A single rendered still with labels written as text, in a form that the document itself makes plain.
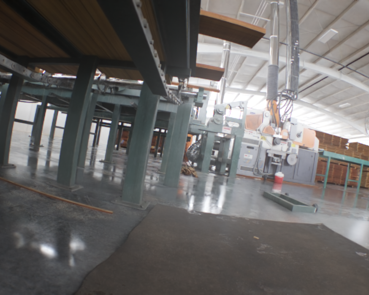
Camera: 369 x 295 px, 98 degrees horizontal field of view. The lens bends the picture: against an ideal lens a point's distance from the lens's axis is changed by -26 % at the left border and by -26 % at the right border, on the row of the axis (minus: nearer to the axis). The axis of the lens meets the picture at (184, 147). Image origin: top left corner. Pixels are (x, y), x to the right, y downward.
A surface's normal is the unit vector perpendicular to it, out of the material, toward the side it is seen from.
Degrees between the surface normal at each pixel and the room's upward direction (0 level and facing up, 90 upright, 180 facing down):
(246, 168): 90
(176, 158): 90
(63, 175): 90
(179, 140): 90
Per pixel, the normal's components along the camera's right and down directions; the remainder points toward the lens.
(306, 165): -0.02, -0.03
